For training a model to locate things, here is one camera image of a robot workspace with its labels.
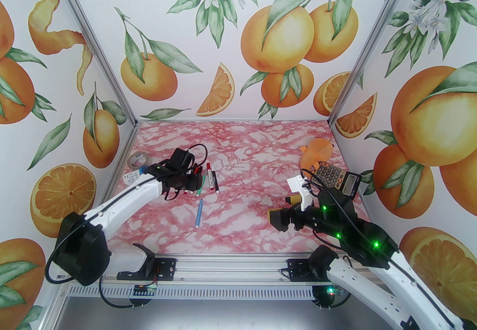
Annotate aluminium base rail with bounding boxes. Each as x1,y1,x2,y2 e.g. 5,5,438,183
56,243,410,286

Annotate clear tape roll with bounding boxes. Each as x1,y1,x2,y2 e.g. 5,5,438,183
127,152,150,169

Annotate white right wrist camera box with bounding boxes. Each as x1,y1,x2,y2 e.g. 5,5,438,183
286,176,315,212

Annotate grey desk calculator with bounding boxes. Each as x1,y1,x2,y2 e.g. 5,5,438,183
311,162,362,198

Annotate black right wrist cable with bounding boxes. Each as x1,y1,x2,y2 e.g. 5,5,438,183
299,168,377,247

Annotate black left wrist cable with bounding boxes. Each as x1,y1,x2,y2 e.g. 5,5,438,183
164,143,208,202

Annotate aluminium frame post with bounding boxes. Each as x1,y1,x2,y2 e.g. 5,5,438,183
327,0,425,126
39,0,138,127

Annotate white bottle blue cap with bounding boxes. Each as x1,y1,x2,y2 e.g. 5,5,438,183
123,166,149,186

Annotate orange plush toy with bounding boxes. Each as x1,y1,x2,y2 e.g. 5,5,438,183
300,138,334,169

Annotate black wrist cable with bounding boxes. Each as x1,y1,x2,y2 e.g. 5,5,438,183
299,168,377,247
164,143,208,202

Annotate black base cable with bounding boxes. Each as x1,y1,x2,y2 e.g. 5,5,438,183
99,273,158,310
312,276,353,310

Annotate pink marble pattern mat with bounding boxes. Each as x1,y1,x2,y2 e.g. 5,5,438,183
91,121,375,255

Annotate perforated metal strip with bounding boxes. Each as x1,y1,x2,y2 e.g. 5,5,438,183
69,284,317,298

